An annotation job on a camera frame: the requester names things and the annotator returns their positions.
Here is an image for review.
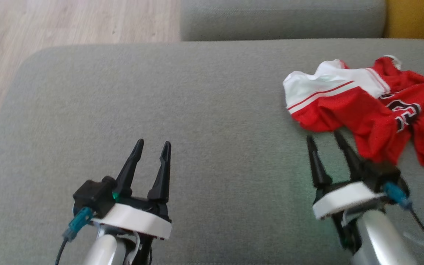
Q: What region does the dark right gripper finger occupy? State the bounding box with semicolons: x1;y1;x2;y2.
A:
334;130;364;181
306;135;333;189

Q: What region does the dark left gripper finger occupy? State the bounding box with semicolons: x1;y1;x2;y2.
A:
148;141;172;202
113;139;145;197

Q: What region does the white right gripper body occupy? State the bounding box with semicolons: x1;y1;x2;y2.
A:
312;180;386;254

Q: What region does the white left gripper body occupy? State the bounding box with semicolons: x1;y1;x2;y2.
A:
91;194;173;265

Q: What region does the red basketball jersey white trim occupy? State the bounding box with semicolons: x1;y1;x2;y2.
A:
283;55;424;165

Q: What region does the grey sofa seat cushion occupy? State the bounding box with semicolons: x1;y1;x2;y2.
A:
0;39;424;265

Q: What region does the grey sofa back cushion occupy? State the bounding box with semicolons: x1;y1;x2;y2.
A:
180;0;387;42

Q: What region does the yellow cushion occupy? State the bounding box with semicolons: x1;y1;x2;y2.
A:
384;0;424;40

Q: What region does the teal-plug right camera cable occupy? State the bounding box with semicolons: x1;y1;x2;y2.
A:
384;182;424;265

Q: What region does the teal-plug camera cable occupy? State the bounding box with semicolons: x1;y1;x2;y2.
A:
55;207;95;265
384;182;424;265

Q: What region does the teal-plug left camera cable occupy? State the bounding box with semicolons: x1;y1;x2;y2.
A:
55;207;95;265

